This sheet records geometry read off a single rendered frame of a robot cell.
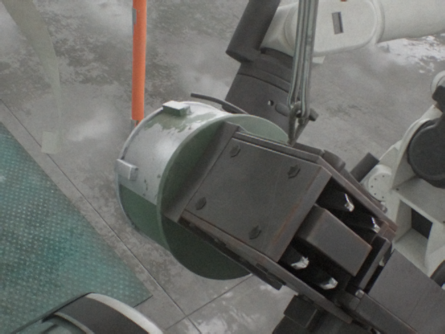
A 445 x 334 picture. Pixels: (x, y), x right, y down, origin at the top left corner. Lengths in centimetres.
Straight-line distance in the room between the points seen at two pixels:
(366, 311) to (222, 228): 11
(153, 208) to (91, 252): 184
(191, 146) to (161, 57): 281
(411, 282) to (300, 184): 12
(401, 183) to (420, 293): 91
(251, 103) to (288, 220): 34
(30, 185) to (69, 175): 16
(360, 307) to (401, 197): 92
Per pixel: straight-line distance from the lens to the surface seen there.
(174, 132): 55
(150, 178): 55
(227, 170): 49
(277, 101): 73
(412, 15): 84
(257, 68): 74
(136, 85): 67
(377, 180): 149
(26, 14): 103
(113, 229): 244
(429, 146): 126
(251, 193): 45
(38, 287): 232
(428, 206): 136
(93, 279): 230
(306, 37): 42
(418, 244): 150
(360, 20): 77
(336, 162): 44
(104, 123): 292
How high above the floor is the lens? 178
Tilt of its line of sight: 42 degrees down
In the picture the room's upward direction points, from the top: straight up
